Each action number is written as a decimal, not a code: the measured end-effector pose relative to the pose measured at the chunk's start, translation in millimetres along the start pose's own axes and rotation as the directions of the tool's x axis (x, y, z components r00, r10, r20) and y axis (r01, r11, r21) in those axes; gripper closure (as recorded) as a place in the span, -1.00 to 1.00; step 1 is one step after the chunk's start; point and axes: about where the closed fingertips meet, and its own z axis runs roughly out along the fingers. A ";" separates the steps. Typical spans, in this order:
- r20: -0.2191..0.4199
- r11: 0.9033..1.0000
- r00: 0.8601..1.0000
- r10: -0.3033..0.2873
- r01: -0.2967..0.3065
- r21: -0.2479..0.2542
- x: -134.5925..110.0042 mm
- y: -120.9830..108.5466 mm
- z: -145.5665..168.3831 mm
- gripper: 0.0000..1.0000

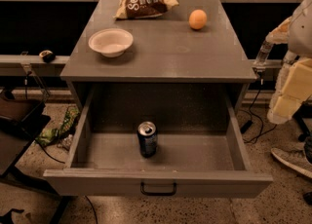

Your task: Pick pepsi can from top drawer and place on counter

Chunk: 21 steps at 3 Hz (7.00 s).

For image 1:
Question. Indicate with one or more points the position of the small black yellow object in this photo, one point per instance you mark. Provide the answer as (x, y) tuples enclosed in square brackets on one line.
[(47, 56)]

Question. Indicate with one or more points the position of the grey open drawer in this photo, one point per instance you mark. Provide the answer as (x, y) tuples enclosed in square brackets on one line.
[(199, 148)]

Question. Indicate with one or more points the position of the blue pepsi can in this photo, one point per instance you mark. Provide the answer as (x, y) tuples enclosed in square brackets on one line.
[(147, 138)]

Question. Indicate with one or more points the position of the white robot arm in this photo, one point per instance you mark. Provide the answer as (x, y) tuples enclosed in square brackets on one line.
[(296, 31)]

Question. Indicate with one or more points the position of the dark side table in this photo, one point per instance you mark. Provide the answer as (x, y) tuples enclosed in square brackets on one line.
[(21, 121)]

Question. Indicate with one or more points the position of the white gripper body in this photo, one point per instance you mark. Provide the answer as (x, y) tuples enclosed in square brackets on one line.
[(301, 34)]

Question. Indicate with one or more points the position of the white sneaker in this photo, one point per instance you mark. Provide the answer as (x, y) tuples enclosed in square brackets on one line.
[(294, 159)]

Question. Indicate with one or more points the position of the brown chip bag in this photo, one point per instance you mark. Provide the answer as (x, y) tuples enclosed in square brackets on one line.
[(143, 9)]

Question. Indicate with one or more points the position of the black drawer handle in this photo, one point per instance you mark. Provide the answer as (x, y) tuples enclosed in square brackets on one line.
[(158, 190)]

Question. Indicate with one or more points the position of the green snack bag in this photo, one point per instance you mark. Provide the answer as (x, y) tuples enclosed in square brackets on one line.
[(67, 127)]

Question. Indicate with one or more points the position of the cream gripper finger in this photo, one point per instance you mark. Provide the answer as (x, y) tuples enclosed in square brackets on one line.
[(286, 106), (299, 81)]

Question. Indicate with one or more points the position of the orange fruit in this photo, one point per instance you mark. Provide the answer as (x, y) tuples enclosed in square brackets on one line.
[(197, 19)]

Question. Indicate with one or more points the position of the grey cabinet counter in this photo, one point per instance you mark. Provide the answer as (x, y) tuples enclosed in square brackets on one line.
[(165, 49)]

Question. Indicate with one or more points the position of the clear water bottle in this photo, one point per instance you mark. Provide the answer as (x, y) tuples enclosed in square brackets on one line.
[(263, 54)]

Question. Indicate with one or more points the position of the white bowl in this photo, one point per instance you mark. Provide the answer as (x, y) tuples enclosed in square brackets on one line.
[(111, 42)]

